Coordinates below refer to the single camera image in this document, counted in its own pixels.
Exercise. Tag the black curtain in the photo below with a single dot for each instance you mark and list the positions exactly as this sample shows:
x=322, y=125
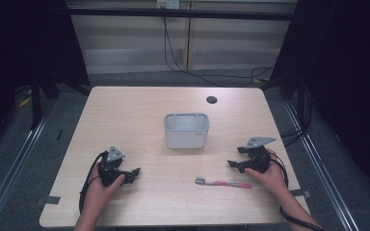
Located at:
x=19, y=48
x=347, y=80

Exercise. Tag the grey tape strip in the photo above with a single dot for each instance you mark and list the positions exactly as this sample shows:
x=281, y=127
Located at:
x=301, y=193
x=48, y=200

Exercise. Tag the black horizontal bar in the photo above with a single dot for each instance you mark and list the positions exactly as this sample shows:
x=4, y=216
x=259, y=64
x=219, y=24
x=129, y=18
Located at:
x=179, y=13

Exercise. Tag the white toothbrush holder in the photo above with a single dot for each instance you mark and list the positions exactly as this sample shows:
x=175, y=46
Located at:
x=186, y=136

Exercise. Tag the white wall power outlet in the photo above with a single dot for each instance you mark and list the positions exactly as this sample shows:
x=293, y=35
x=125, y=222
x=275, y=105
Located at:
x=168, y=3

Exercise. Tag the pink and grey toothbrush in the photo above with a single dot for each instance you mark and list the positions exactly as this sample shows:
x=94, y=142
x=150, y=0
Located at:
x=222, y=183

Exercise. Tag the metal floor rail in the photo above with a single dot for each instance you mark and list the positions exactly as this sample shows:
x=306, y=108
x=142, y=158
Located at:
x=321, y=166
x=13, y=166

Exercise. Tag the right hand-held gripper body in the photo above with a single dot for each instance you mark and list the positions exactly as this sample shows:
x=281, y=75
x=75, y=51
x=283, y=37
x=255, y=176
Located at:
x=258, y=157

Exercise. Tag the yellow floor item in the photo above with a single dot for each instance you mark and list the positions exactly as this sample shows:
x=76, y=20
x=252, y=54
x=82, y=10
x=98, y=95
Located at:
x=24, y=102

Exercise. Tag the small black floor tape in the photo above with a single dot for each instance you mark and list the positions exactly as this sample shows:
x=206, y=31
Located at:
x=59, y=134

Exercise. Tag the person's right hand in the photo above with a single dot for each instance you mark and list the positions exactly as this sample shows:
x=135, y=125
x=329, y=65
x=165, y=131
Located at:
x=271, y=178

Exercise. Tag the black metal stand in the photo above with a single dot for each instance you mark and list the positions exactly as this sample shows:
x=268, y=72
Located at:
x=36, y=102

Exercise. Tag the person's left hand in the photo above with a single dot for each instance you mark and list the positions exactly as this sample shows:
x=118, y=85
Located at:
x=99, y=191

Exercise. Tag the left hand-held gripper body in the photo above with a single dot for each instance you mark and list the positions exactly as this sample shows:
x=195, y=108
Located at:
x=113, y=155

